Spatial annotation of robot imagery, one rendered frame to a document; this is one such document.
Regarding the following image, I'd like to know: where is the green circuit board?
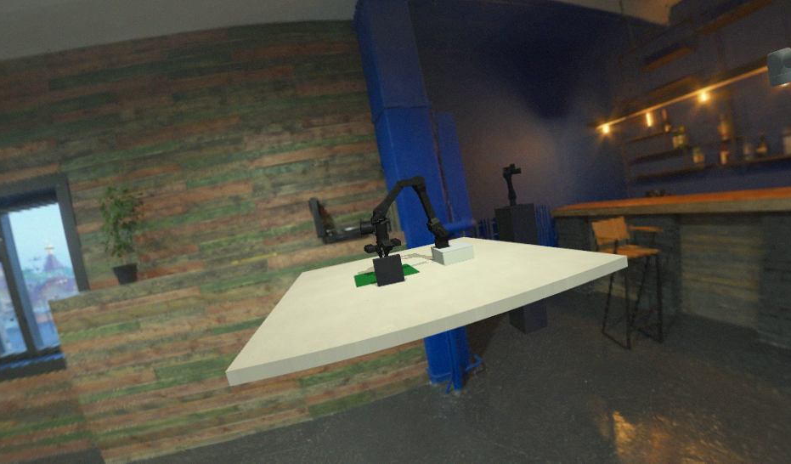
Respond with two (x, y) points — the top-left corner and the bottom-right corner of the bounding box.
(354, 264), (420, 287)

